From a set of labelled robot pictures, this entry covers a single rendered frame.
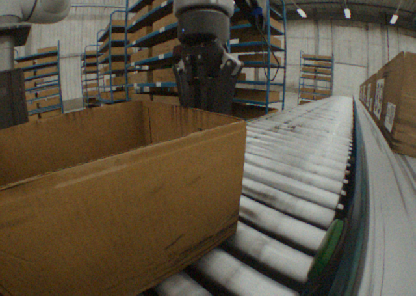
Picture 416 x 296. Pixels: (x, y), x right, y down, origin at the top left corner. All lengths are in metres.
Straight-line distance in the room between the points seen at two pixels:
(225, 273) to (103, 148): 0.34
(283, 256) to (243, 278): 0.07
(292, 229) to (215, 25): 0.32
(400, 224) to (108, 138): 0.46
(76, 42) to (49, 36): 1.48
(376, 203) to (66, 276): 0.25
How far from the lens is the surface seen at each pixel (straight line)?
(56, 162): 0.43
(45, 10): 0.90
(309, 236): 0.32
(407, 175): 0.28
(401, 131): 0.37
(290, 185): 0.43
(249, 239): 0.29
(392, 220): 0.15
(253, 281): 0.24
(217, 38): 0.25
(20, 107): 0.72
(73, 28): 10.00
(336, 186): 0.48
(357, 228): 0.15
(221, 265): 0.25
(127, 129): 0.43
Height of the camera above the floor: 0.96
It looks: 19 degrees down
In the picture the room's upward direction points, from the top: straight up
